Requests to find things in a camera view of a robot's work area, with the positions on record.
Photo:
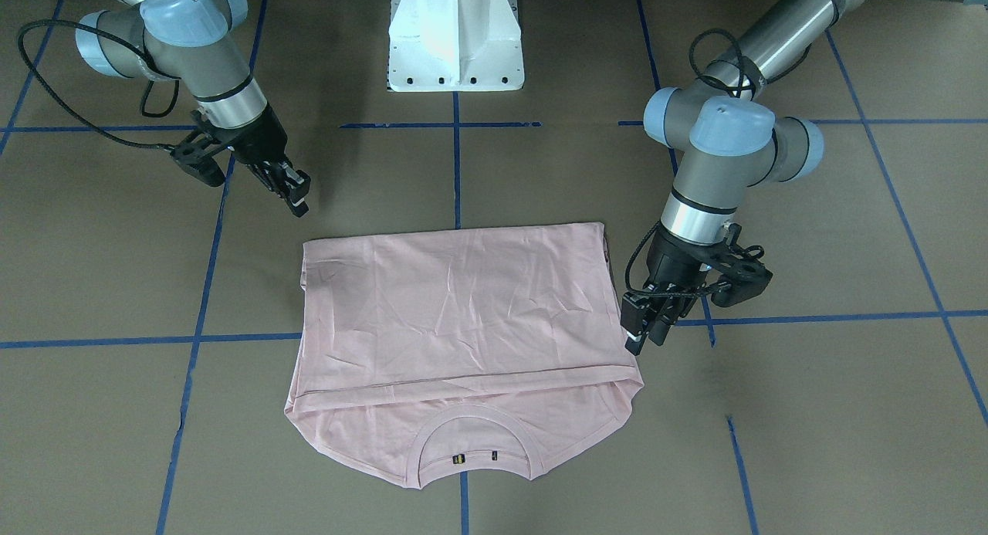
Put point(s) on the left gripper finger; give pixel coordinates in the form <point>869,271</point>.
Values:
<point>637,319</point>
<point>667,314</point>

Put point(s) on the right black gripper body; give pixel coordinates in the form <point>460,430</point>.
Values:
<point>260,139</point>

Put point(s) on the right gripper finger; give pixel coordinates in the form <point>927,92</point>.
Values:
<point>292,191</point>
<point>283,168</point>

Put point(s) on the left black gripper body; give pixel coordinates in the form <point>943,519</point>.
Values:
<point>673,263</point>

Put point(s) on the pink Snoopy t-shirt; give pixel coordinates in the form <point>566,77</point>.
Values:
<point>432,353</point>

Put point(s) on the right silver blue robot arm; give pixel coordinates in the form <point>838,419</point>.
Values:
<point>191,41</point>

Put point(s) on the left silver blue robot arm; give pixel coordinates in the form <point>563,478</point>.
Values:
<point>729,143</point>

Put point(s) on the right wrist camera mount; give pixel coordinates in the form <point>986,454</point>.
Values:
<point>195,154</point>

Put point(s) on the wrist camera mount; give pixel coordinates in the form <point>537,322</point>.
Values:
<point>195,154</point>
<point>742,274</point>

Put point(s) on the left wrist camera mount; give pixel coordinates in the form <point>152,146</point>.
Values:
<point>742,274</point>

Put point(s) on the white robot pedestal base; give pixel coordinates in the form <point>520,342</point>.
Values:
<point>455,46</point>

